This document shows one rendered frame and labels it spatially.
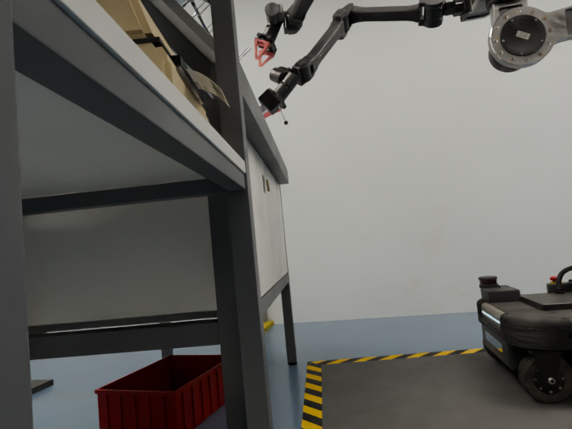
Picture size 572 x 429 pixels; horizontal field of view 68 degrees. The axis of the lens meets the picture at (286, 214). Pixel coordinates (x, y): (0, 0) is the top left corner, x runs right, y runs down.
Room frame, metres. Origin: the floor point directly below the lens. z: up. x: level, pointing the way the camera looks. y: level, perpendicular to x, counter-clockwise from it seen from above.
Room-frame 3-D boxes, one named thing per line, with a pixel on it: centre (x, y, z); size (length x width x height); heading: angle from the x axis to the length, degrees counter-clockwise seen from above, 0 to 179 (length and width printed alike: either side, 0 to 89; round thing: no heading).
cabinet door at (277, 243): (1.61, 0.04, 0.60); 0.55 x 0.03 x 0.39; 176
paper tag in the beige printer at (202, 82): (0.52, 0.08, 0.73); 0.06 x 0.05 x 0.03; 179
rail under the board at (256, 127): (1.34, 0.04, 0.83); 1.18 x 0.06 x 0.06; 176
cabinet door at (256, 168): (1.06, 0.08, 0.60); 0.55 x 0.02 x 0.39; 176
